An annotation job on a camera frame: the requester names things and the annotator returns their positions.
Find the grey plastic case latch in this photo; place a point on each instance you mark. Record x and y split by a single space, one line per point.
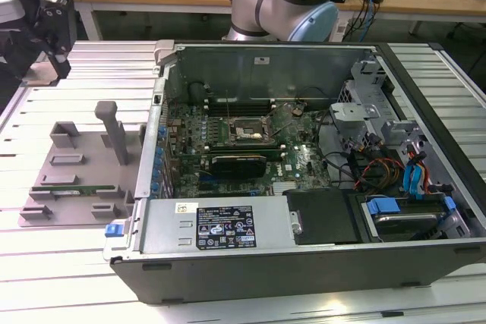
165 51

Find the silver metal drive cage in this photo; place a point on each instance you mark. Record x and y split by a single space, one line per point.
355 111

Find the white case sticker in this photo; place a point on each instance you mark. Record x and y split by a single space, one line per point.
262 60

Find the black PC case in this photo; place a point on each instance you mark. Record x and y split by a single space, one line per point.
266 278

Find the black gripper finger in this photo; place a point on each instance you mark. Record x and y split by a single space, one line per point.
15 54
57 28

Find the black plastic shroud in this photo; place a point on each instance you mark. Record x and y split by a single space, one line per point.
322 217

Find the green motherboard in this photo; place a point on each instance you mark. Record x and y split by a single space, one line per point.
300 157

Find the black rating label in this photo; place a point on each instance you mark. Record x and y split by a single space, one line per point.
228 229

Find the CPU socket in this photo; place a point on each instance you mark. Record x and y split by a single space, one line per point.
247 131

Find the black graphics card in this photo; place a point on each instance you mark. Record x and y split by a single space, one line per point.
239 168

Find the hard disk in blue carrier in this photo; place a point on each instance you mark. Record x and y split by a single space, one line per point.
406 225

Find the grey parts rack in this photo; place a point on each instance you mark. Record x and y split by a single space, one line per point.
91 202

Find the RAM slot with white latches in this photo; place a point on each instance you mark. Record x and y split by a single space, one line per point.
243 108
243 99
243 149

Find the blue case latch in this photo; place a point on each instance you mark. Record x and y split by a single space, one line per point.
114 230

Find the grey power supply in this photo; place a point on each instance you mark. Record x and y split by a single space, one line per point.
167 225

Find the silver coin battery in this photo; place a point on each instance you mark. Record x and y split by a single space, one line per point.
298 110

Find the green RAM stick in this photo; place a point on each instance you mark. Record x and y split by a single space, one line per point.
76 189

